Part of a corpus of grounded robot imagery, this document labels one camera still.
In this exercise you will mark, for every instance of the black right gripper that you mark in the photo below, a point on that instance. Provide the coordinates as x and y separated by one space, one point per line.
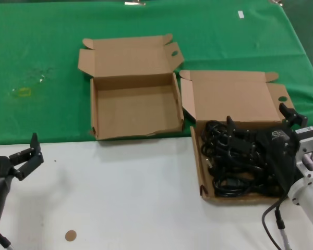
279 153

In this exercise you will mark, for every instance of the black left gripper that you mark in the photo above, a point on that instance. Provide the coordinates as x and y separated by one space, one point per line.
0 168

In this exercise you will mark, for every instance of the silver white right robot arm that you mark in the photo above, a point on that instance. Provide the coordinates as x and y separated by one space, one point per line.
309 198

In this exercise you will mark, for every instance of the open cardboard box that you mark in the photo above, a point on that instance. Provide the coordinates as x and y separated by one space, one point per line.
232 99

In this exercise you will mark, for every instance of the cardboard box with torn rim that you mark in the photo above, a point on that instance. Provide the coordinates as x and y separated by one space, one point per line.
135 114

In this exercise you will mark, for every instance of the round brown sticker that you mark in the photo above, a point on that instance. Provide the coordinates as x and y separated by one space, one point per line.
70 235

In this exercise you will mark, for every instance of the green tablecloth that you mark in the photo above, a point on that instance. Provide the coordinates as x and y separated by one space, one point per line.
41 39

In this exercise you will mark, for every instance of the small white label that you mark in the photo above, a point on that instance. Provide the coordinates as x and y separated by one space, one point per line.
240 14

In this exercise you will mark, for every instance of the metal cloth clip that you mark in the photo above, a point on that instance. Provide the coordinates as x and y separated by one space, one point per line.
134 3
276 1

